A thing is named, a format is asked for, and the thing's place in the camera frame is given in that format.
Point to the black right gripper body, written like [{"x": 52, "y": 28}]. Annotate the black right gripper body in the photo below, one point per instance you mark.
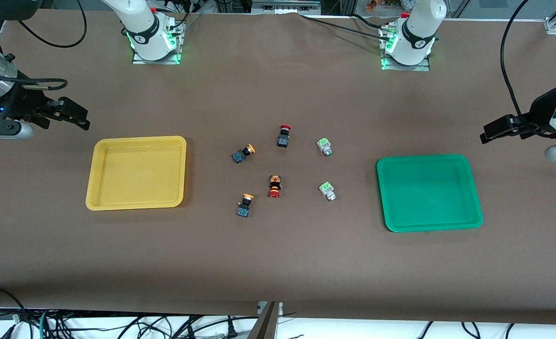
[{"x": 20, "y": 103}]

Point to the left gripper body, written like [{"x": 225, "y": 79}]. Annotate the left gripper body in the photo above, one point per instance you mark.
[{"x": 538, "y": 112}]

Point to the yellow push button blue base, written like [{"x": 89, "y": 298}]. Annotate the yellow push button blue base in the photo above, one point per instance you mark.
[
  {"x": 238, "y": 157},
  {"x": 244, "y": 209}
]

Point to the green push button white body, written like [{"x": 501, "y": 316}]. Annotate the green push button white body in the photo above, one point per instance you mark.
[
  {"x": 327, "y": 191},
  {"x": 324, "y": 147}
]

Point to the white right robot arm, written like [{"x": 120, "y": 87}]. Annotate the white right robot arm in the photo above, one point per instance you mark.
[{"x": 141, "y": 23}]

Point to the yellow plastic tray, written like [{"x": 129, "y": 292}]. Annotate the yellow plastic tray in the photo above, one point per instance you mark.
[{"x": 136, "y": 174}]

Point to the green plastic tray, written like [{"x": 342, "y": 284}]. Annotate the green plastic tray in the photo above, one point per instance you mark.
[{"x": 429, "y": 193}]

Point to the red push button black body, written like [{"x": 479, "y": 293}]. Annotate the red push button black body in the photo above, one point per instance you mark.
[{"x": 283, "y": 140}]

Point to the red push button orange body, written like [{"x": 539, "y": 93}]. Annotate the red push button orange body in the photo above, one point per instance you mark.
[{"x": 274, "y": 186}]

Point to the grey metal device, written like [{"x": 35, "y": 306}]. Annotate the grey metal device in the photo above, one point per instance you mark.
[{"x": 285, "y": 5}]

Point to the brown table cover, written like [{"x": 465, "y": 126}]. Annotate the brown table cover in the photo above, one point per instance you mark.
[{"x": 278, "y": 259}]

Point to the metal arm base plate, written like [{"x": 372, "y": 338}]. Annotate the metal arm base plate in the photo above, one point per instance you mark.
[
  {"x": 405, "y": 68},
  {"x": 158, "y": 61}
]

